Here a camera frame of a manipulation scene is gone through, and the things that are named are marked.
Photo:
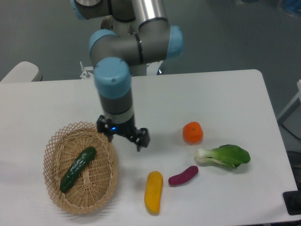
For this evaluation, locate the woven wicker basket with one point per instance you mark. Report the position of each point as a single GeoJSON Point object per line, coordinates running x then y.
{"type": "Point", "coordinates": [97, 181]}

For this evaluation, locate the green cucumber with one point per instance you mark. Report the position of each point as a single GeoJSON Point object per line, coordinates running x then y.
{"type": "Point", "coordinates": [74, 171]}

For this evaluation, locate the green bok choy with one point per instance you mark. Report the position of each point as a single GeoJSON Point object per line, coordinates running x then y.
{"type": "Point", "coordinates": [230, 156]}

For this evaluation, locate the white furniture at right edge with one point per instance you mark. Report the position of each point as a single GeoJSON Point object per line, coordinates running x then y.
{"type": "Point", "coordinates": [292, 105]}

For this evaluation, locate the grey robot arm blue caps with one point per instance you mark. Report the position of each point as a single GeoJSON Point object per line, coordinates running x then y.
{"type": "Point", "coordinates": [140, 34]}

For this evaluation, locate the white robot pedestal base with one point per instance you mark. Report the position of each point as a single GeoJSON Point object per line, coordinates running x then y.
{"type": "Point", "coordinates": [150, 68]}

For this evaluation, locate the black device at table edge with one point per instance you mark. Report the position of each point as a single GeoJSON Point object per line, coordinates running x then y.
{"type": "Point", "coordinates": [293, 202]}

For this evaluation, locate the white chair armrest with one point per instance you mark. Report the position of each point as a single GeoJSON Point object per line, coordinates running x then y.
{"type": "Point", "coordinates": [23, 72]}

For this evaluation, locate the yellow squash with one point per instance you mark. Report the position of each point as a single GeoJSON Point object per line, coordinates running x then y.
{"type": "Point", "coordinates": [153, 192]}

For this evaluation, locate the orange tangerine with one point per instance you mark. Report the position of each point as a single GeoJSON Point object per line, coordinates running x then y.
{"type": "Point", "coordinates": [192, 133]}

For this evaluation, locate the purple sweet potato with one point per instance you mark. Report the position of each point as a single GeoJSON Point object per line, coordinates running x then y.
{"type": "Point", "coordinates": [183, 177]}

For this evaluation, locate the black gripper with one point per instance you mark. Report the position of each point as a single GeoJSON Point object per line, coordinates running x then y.
{"type": "Point", "coordinates": [127, 129]}

